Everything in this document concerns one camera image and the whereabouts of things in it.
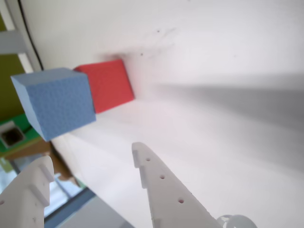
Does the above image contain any blue foam cube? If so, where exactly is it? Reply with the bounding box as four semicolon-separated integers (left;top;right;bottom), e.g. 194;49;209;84
10;67;97;143

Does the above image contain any thin black cable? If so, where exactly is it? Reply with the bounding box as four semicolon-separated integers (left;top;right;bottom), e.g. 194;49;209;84
18;0;45;71

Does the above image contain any green plastic block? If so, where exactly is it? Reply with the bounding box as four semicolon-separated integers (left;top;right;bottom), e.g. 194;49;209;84
0;113;41;155

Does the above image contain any red foam cube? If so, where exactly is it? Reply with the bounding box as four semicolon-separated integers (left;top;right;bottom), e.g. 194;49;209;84
73;59;135;114

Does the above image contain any grey rimmed square socket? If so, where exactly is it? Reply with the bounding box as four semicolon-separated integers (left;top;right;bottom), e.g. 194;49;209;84
0;120;26;147

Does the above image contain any grey flat bar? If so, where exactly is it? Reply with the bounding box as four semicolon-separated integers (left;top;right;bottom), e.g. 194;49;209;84
0;30;28;55

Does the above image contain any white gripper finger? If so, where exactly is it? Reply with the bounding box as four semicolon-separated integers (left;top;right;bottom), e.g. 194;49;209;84
132;142;223;228
0;155;55;228

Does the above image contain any brown cardboard piece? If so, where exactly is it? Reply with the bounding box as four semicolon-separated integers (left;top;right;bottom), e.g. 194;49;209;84
4;136;82;189

